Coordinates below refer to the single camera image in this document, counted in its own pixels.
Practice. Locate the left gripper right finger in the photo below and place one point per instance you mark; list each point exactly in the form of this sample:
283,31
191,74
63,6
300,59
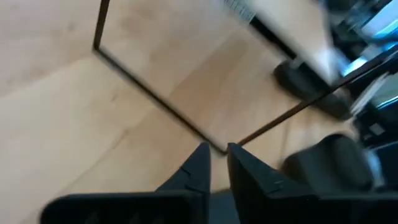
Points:
255,193

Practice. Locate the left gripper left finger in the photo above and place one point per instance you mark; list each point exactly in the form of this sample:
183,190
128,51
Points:
196,174

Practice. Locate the dark rubber slide sandal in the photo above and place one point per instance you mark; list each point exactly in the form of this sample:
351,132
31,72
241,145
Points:
329,161
292,81

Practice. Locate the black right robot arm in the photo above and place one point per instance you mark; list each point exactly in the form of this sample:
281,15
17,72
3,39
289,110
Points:
382,118

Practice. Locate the wooden shelf with black frame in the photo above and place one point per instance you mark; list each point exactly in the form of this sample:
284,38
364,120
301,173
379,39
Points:
298,31

